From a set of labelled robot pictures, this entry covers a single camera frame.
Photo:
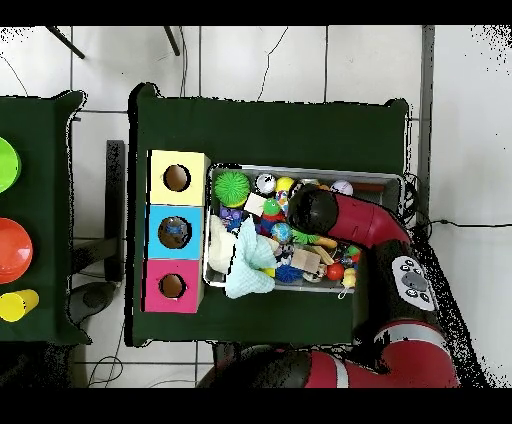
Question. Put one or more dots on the cream muslin cloth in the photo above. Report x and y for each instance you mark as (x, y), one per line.
(221, 248)

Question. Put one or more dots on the mint green cloth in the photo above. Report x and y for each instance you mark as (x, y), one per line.
(252, 264)

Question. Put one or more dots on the green spiky ball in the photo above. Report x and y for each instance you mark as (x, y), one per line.
(302, 237)
(232, 188)

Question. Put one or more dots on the clear plastic packet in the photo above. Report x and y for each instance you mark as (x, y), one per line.
(176, 233)

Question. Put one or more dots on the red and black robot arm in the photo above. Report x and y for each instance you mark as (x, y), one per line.
(376, 228)

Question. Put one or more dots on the wooden box with three holes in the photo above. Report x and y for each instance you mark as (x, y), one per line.
(197, 197)

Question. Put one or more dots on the clear mesh bin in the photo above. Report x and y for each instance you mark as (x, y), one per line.
(232, 282)

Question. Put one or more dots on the yellow ball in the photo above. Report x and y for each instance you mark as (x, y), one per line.
(285, 183)

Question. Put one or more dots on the plain wooden cube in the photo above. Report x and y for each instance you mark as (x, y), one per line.
(305, 260)

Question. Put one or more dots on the small blue fuzzy toy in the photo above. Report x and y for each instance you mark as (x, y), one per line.
(286, 274)

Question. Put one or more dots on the dark green tablecloth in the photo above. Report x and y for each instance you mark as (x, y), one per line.
(48, 200)
(264, 136)

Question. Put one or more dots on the white baseball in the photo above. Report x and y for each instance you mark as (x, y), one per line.
(342, 187)

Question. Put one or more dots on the black tripod leg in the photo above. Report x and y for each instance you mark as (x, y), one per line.
(172, 40)
(64, 42)

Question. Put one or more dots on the grey floor strip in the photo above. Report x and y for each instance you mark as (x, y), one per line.
(427, 120)

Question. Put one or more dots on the orange plate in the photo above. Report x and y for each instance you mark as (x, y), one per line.
(14, 250)

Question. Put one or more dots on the green plate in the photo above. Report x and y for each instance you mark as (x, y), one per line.
(8, 164)

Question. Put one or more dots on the yellow cup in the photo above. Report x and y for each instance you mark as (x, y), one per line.
(16, 306)

